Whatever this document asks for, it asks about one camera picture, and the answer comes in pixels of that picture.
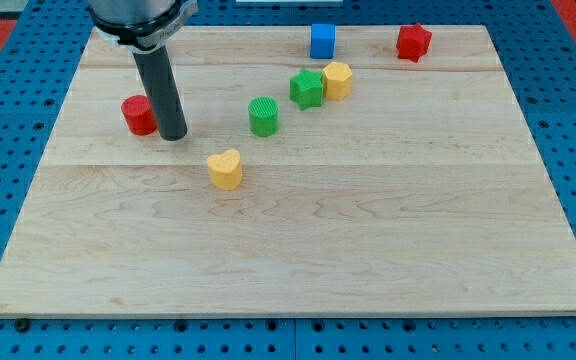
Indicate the yellow hexagon block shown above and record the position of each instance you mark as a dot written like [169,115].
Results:
[337,80]

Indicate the red cylinder block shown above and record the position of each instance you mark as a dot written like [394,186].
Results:
[138,115]

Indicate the green cylinder block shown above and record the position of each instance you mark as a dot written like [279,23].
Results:
[263,116]

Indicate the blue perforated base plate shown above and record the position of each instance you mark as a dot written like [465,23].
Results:
[38,58]

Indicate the blue cube block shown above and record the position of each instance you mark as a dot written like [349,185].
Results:
[322,41]

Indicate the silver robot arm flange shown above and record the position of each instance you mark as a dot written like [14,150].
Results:
[142,26]

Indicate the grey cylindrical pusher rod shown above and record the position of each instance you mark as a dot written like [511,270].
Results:
[157,77]

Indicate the green star block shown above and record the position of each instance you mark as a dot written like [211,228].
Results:
[306,89]

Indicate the red star block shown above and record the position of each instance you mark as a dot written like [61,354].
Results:
[413,42]

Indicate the yellow heart block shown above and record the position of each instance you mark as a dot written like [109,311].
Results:
[225,169]

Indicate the light wooden board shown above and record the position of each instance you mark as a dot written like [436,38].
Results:
[420,194]

